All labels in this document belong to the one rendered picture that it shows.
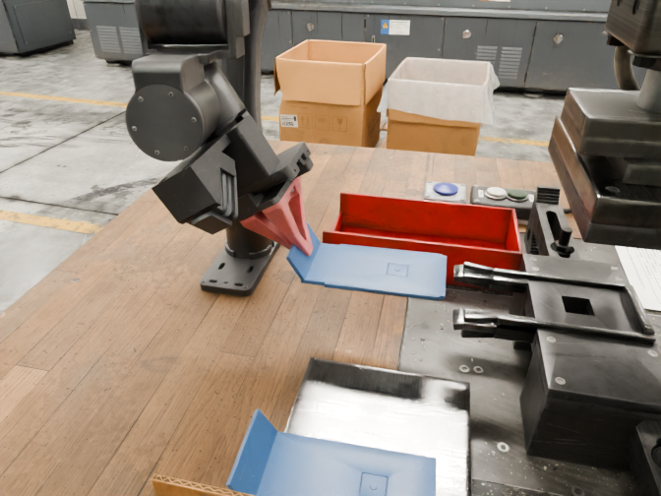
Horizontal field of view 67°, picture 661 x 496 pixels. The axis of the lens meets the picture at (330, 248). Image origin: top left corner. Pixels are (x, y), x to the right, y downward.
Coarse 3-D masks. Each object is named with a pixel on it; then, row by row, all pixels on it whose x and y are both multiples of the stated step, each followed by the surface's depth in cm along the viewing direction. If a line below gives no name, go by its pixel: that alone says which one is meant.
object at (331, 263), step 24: (312, 240) 54; (312, 264) 52; (336, 264) 52; (360, 264) 52; (384, 264) 52; (408, 264) 51; (432, 264) 51; (384, 288) 48; (408, 288) 48; (432, 288) 48
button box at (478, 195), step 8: (472, 192) 82; (480, 192) 81; (528, 192) 81; (472, 200) 79; (480, 200) 79; (488, 200) 79; (496, 200) 79; (504, 200) 79; (512, 200) 79; (520, 200) 78; (528, 200) 79; (512, 208) 78; (520, 208) 77; (528, 208) 77; (568, 208) 81; (520, 216) 78; (528, 216) 78
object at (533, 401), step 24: (528, 312) 50; (576, 312) 50; (528, 384) 46; (528, 408) 45; (552, 408) 41; (576, 408) 40; (600, 408) 40; (528, 432) 44; (552, 432) 42; (576, 432) 41; (600, 432) 41; (624, 432) 40; (552, 456) 44; (576, 456) 43; (600, 456) 42; (624, 456) 42
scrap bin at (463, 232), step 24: (360, 216) 76; (384, 216) 75; (408, 216) 74; (432, 216) 73; (456, 216) 72; (480, 216) 72; (504, 216) 71; (336, 240) 65; (360, 240) 65; (384, 240) 64; (408, 240) 63; (432, 240) 74; (456, 240) 74; (480, 240) 74; (504, 240) 73; (456, 264) 63; (480, 264) 63; (504, 264) 62
